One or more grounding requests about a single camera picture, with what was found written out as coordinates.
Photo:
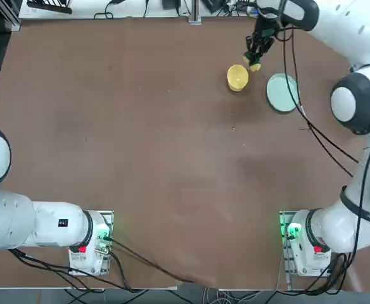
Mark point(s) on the aluminium profile post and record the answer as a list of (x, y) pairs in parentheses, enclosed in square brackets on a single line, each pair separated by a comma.
[(195, 12)]

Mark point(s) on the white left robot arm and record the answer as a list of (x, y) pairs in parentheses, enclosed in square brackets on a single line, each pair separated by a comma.
[(7, 215)]

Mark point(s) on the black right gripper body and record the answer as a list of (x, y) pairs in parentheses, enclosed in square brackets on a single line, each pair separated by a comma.
[(262, 28)]

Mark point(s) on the black power adapter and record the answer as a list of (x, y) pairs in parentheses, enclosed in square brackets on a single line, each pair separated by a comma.
[(171, 3)]

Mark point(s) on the green and yellow sponge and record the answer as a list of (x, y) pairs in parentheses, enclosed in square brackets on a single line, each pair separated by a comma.
[(254, 67)]

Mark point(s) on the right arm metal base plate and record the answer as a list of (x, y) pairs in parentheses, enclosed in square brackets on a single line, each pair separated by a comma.
[(285, 217)]

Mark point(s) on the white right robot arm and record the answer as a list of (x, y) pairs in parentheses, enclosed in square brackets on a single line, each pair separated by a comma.
[(346, 25)]

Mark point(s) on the pale green plate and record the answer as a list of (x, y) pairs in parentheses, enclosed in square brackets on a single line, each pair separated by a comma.
[(278, 93)]

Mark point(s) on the small yellow dish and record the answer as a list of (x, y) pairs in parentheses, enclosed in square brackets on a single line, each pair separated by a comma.
[(237, 77)]

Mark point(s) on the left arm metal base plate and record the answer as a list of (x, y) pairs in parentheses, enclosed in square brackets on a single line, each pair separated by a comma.
[(108, 215)]

